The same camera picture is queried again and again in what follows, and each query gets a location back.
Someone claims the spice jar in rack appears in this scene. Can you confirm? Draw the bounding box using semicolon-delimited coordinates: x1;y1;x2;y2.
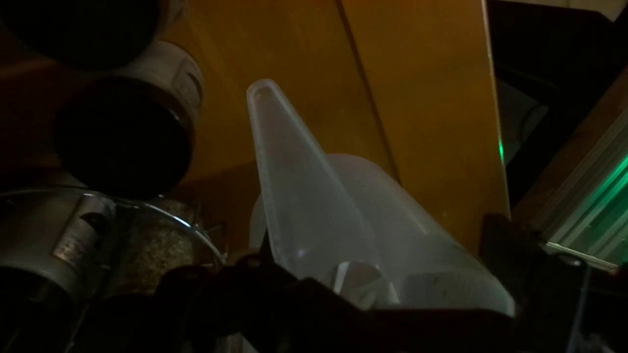
0;189;115;311

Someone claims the spice jar dark lid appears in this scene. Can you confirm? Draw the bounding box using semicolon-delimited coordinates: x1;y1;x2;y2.
53;38;206;199
0;0;186;70

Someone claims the front spice jar dark lid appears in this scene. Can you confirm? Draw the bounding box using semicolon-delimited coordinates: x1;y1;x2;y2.
0;0;186;70

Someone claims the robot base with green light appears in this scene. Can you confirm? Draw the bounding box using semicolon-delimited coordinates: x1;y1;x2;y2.
514;70;628;272

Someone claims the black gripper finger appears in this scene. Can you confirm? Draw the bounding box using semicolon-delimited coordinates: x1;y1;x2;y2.
478;213;588;327

